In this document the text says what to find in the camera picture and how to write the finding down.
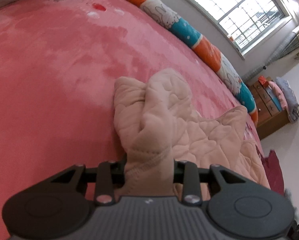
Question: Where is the wooden dresser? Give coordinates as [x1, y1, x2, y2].
[248, 80, 290, 140]

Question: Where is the folded pink blanket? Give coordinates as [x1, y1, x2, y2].
[268, 81, 288, 108]

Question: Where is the dark red cloth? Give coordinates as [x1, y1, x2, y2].
[261, 150, 286, 196]

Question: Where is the pink fleece bed blanket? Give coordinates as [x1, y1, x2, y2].
[0, 0, 265, 240]

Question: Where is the folded grey blue blanket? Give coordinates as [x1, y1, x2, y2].
[275, 77, 299, 124]

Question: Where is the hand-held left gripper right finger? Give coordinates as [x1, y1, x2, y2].
[173, 159, 242, 205]

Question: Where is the rolled teal orange bunny quilt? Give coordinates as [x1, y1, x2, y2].
[102, 0, 259, 123]

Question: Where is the pink quilted jacket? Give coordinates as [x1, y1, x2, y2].
[114, 68, 271, 197]

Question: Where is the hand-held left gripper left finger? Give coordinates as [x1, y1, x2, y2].
[51, 159, 127, 205]

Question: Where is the folded teal blanket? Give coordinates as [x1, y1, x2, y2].
[267, 87, 283, 112]

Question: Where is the grey checked curtain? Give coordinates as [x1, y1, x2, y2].
[242, 34, 299, 85]

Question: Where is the barred window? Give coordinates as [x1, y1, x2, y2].
[180, 0, 294, 60]

